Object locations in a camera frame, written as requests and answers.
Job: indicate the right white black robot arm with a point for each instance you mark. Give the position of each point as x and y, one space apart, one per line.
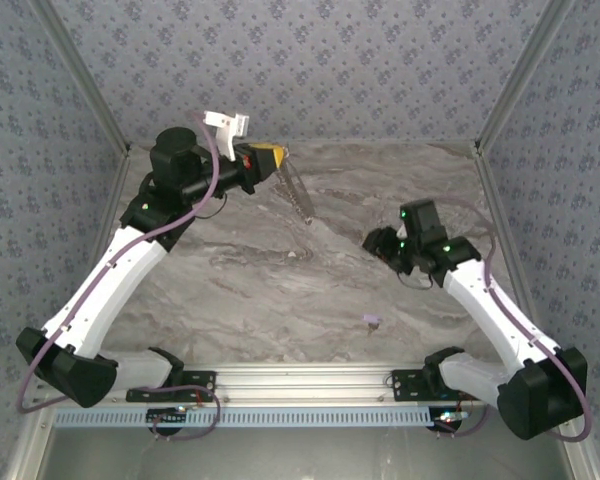
490 310

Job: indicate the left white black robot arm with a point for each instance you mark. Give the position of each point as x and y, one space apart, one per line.
105 285

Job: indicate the right black controller board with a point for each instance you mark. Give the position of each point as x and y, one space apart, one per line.
447 419

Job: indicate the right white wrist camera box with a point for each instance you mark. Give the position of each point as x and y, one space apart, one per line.
403 231

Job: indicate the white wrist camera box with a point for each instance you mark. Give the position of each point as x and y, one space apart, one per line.
403 231
225 122

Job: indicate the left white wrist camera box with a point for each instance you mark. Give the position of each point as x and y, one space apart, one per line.
225 122

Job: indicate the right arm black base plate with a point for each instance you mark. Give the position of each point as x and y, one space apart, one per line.
405 387

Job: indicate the aluminium frame corner post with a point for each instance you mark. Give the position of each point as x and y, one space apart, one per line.
85 75
520 75

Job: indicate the long aluminium base rail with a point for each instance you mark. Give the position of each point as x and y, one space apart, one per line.
305 382

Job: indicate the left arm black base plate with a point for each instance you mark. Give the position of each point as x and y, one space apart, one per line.
140 395

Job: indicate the aluminium frame lower post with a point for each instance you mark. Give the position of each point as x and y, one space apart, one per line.
591 465
26 450

